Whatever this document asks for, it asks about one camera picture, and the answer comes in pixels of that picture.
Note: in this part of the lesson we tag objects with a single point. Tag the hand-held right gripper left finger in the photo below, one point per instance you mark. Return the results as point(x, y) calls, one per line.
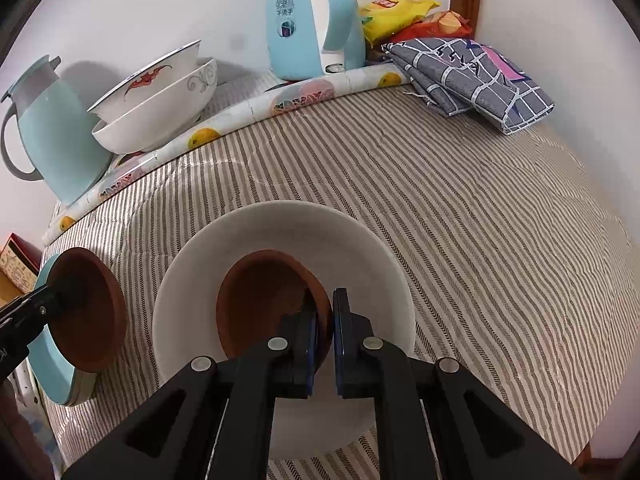
point(311, 350)

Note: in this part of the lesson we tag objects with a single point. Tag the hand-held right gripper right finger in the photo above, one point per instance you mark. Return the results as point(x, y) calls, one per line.
point(340, 340)

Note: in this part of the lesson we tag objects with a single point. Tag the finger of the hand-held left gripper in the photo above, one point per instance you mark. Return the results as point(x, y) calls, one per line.
point(35, 305)

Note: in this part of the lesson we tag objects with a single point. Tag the blue plate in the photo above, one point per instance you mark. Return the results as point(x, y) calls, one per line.
point(50, 365)

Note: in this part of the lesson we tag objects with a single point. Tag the small brown clay bowl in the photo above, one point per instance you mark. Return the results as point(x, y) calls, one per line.
point(255, 300)
point(90, 320)

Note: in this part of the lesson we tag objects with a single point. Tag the white bowl with grey pattern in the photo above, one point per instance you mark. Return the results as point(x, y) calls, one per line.
point(200, 270)

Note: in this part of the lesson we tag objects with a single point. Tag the stacked patterned white bowls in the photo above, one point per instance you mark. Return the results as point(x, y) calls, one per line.
point(150, 132)

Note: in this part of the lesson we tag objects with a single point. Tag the printed gift box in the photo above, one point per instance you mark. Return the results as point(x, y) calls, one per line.
point(17, 265)

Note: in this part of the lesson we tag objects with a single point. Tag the light blue thermos jug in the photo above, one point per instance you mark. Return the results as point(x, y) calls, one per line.
point(55, 135)

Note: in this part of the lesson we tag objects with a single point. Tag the fruit print table mat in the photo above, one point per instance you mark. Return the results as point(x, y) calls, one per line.
point(300, 100)

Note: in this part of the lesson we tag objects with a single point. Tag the bowl with red blue pattern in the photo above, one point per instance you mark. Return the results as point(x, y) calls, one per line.
point(150, 85)

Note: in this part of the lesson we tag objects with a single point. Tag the grey checked folded cloth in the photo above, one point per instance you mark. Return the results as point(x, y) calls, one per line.
point(475, 80)

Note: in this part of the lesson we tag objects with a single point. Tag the light blue electric kettle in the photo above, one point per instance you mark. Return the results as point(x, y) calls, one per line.
point(295, 20)

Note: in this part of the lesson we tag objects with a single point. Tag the yellow chip bag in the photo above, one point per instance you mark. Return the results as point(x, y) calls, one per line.
point(395, 15)

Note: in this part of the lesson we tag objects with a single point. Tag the orange snack bag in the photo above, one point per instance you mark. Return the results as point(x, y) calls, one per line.
point(445, 22)

